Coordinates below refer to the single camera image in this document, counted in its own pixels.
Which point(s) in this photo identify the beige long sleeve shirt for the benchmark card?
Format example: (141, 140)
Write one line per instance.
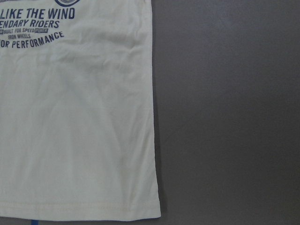
(76, 110)

